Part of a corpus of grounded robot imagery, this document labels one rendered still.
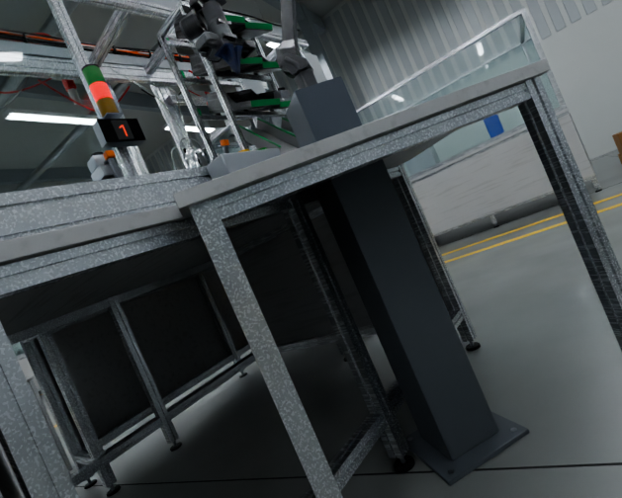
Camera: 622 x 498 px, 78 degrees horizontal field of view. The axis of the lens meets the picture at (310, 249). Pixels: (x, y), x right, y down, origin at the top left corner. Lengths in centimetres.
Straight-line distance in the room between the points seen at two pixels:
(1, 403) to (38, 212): 32
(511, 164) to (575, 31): 519
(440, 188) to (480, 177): 44
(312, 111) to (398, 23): 915
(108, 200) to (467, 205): 437
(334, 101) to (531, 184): 390
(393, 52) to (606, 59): 406
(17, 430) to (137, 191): 47
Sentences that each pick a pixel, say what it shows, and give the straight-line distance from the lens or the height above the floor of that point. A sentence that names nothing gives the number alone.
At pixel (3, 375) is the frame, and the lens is 69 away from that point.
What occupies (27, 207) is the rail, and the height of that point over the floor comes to 93.
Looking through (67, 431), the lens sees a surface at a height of 30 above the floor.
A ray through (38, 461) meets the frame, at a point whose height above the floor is 56.
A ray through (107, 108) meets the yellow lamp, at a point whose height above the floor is 128.
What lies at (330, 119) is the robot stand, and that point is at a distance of 107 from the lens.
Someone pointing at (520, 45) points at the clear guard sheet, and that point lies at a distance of 496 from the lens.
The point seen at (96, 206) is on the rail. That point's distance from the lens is 85.
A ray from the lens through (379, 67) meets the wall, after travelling 1009.
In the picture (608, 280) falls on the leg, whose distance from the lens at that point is 116.
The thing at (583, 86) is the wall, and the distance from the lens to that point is 952.
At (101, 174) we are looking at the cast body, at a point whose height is 103.
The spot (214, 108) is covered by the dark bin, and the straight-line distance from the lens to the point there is 163.
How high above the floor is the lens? 68
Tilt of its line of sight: 1 degrees down
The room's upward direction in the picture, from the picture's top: 23 degrees counter-clockwise
